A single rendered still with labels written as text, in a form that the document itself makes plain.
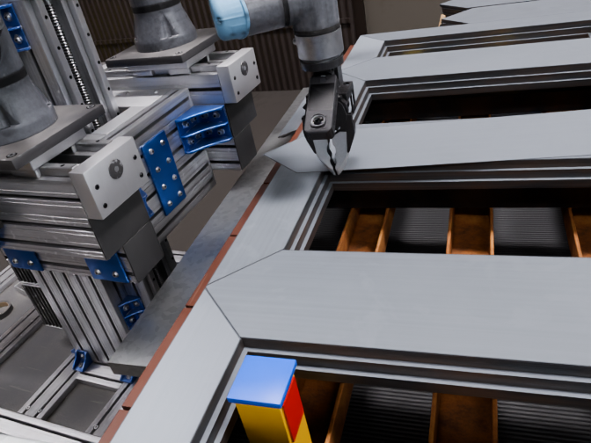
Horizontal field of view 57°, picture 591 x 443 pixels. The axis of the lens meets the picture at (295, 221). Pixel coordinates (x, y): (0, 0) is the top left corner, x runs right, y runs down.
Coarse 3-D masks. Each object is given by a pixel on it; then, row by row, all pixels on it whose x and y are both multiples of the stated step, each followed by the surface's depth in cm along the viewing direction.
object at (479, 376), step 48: (384, 48) 162; (432, 48) 159; (384, 96) 136; (432, 96) 133; (288, 240) 83; (384, 384) 62; (432, 384) 60; (480, 384) 59; (528, 384) 57; (576, 384) 55
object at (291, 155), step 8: (288, 144) 112; (296, 144) 111; (304, 144) 111; (280, 152) 110; (288, 152) 109; (296, 152) 108; (304, 152) 108; (280, 160) 107; (288, 160) 106; (296, 160) 105; (288, 168) 103; (296, 168) 102
